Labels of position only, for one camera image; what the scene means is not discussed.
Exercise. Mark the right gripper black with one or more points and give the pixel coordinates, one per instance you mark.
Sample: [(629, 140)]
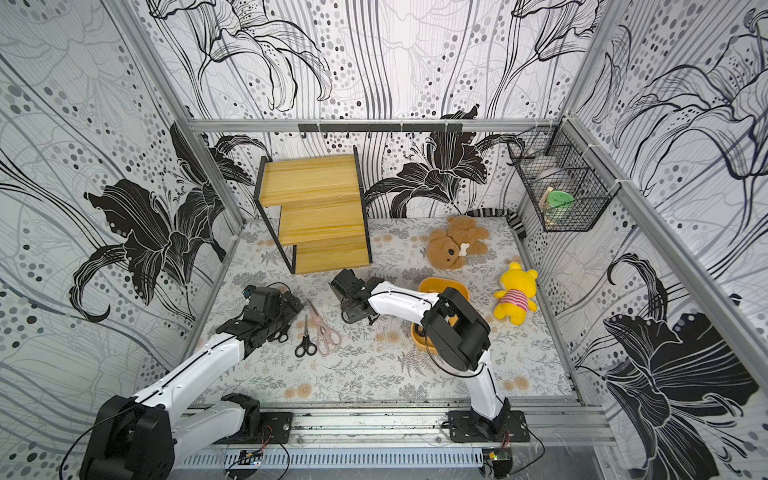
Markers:
[(346, 294)]

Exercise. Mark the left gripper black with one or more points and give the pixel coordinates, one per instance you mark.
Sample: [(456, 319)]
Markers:
[(290, 313)]

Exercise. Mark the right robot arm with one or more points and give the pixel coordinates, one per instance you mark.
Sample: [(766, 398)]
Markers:
[(459, 335)]

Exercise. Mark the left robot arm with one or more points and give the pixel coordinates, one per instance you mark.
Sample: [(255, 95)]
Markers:
[(147, 435)]

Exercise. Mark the pink scissors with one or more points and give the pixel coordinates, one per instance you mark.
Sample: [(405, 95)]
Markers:
[(327, 338)]

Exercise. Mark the small black scissors left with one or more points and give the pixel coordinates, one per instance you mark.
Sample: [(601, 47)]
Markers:
[(306, 347)]

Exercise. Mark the wooden tiered shelf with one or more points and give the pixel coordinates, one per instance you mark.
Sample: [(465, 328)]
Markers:
[(313, 210)]

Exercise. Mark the brown teddy bear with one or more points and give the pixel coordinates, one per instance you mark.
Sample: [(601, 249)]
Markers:
[(448, 249)]

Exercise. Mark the yellow plush bear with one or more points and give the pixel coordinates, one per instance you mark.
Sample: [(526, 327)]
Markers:
[(515, 298)]

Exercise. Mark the striped plush tail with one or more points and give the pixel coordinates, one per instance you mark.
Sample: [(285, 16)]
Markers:
[(513, 220)]

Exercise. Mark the green lidded jar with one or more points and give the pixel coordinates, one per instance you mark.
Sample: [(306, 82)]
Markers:
[(558, 207)]

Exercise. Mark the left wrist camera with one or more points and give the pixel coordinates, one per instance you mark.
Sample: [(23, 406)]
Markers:
[(247, 292)]

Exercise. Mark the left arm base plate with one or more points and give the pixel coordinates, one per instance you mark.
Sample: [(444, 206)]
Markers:
[(266, 428)]

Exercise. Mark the white cable duct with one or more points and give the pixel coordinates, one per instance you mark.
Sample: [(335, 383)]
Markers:
[(328, 458)]

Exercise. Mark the black hook rail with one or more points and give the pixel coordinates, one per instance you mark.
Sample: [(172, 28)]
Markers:
[(386, 127)]

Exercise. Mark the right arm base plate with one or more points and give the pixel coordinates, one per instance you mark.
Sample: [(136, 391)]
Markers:
[(468, 427)]

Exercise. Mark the black wire basket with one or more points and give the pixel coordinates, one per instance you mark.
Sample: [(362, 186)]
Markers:
[(548, 158)]

